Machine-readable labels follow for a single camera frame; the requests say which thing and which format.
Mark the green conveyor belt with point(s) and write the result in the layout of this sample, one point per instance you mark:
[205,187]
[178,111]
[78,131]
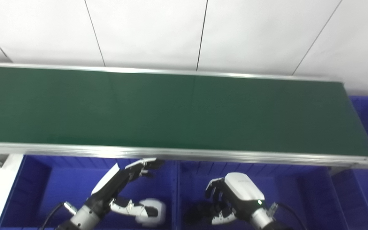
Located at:
[171,111]

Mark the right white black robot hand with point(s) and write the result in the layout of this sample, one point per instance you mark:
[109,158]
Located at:
[241,191]

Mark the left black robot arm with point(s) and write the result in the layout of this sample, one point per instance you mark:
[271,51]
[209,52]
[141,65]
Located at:
[81,218]

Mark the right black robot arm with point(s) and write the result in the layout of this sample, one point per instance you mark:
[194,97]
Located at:
[267,222]

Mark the white round plastic part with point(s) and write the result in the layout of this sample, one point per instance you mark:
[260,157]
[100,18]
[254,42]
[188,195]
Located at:
[157,217]

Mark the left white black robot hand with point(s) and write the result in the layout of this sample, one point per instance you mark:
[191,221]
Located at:
[113,185]

